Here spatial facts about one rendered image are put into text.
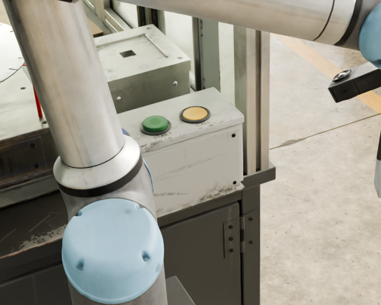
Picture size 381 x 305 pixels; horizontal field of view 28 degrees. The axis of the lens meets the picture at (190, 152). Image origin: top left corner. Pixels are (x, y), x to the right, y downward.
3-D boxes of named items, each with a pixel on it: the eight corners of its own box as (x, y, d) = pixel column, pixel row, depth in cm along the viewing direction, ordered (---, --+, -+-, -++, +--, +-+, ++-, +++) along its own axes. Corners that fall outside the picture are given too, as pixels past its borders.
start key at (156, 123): (162, 123, 124) (161, 112, 122) (172, 134, 121) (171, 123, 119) (140, 129, 122) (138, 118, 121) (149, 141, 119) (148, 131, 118)
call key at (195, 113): (201, 114, 126) (200, 104, 125) (211, 126, 123) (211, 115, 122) (179, 121, 125) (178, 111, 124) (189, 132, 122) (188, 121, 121)
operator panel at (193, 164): (216, 157, 139) (213, 86, 131) (245, 189, 131) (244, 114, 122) (71, 203, 130) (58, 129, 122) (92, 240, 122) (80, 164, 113)
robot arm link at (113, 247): (74, 353, 90) (56, 269, 82) (73, 275, 101) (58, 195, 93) (174, 340, 91) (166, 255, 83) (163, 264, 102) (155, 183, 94)
